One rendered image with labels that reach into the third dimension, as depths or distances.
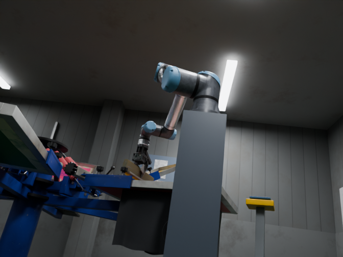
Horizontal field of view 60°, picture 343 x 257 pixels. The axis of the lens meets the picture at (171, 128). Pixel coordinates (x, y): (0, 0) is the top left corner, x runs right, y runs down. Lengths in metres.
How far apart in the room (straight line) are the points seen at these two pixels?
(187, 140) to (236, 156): 3.77
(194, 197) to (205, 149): 0.19
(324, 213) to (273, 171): 0.93
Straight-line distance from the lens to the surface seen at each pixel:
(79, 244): 4.54
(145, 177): 2.01
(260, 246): 1.55
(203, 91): 1.32
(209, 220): 1.10
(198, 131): 1.19
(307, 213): 4.97
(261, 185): 4.86
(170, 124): 1.89
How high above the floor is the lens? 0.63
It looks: 24 degrees up
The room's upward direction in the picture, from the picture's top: 9 degrees clockwise
